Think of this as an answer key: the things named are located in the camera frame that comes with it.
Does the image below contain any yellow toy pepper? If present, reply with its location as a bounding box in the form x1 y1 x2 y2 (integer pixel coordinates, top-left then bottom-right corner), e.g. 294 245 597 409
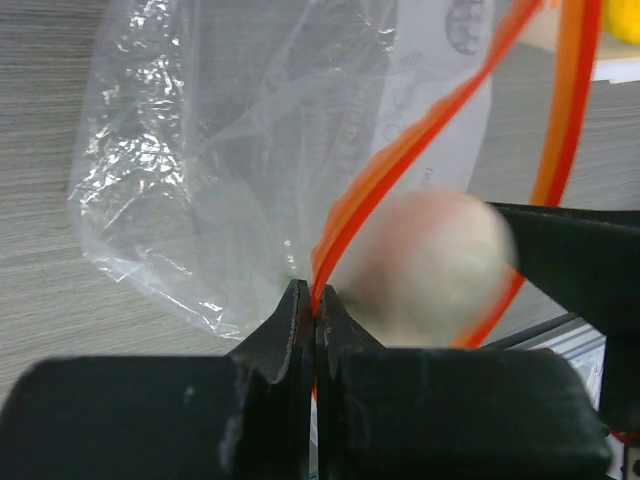
601 0 640 46

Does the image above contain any white plastic fruit basket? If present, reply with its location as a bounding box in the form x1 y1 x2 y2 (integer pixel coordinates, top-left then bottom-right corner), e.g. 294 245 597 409
592 33 640 84

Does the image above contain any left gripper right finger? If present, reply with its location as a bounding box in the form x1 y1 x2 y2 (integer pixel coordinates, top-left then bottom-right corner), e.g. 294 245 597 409
315 288 612 479

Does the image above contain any white toy radish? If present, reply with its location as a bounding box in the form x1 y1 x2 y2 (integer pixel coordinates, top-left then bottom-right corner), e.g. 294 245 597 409
330 189 516 347

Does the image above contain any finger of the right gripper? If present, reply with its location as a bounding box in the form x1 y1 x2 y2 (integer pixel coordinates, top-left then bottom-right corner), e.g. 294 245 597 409
492 202 640 335

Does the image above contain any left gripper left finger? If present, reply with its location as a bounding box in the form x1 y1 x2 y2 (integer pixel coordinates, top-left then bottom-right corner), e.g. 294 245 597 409
1 280 314 479

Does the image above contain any clear orange zip top bag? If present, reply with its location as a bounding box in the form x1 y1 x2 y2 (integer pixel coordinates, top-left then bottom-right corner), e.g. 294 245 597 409
68 1 601 340

